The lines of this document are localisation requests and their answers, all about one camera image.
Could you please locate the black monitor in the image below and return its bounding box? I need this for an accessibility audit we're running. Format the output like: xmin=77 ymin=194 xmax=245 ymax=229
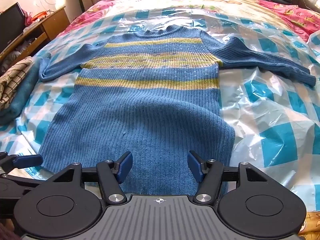
xmin=0 ymin=2 xmax=26 ymax=53

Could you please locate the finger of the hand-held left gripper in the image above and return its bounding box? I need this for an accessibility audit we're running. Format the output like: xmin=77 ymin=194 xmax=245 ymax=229
xmin=0 ymin=152 xmax=43 ymax=172

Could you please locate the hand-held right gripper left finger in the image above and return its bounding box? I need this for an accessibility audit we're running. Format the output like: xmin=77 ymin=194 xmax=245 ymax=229
xmin=51 ymin=151 xmax=133 ymax=204

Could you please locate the colourful checked bedspread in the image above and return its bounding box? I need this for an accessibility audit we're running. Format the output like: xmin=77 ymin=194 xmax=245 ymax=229
xmin=67 ymin=0 xmax=320 ymax=240

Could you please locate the folded teal cloth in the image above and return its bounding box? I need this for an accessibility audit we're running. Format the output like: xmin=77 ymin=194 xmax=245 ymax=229
xmin=0 ymin=64 xmax=37 ymax=126

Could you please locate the wooden desk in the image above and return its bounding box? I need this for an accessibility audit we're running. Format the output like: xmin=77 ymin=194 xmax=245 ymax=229
xmin=0 ymin=6 xmax=70 ymax=74

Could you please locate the orange clutter on desk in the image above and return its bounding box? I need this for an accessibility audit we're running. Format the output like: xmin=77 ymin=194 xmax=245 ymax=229
xmin=30 ymin=10 xmax=49 ymax=23

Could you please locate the beige checked cloth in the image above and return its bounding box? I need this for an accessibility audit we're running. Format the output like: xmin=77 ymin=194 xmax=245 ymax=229
xmin=0 ymin=56 xmax=33 ymax=110

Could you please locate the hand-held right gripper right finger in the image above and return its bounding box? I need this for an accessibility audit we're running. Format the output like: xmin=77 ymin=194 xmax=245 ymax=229
xmin=187 ymin=150 xmax=270 ymax=203

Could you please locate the blue yellow-striped knit sweater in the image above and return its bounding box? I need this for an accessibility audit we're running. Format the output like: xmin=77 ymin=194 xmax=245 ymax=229
xmin=39 ymin=25 xmax=317 ymax=197

